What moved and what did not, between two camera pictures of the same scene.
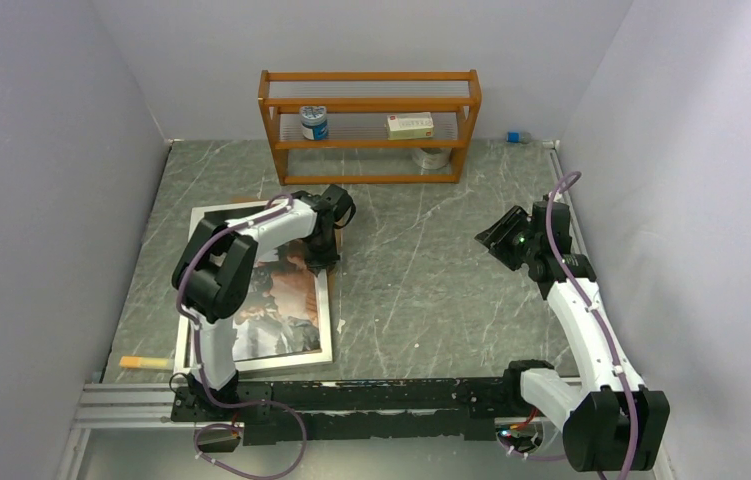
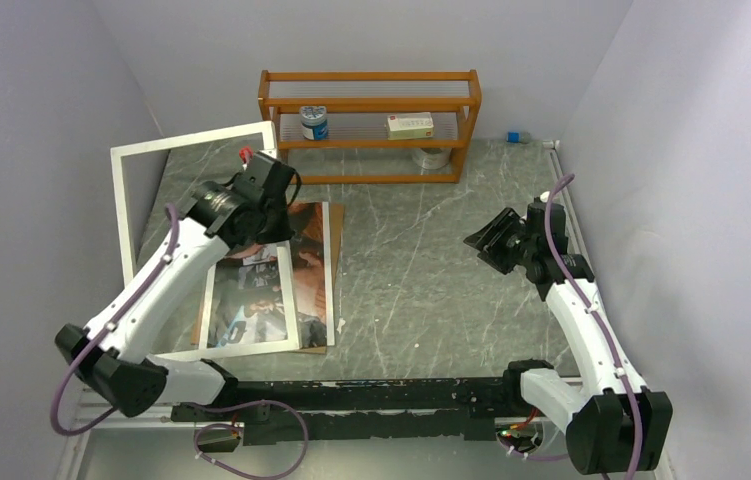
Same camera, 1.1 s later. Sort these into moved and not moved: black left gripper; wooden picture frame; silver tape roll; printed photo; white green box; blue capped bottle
Moved: wooden picture frame; black left gripper
Not moved: white green box; silver tape roll; blue capped bottle; printed photo
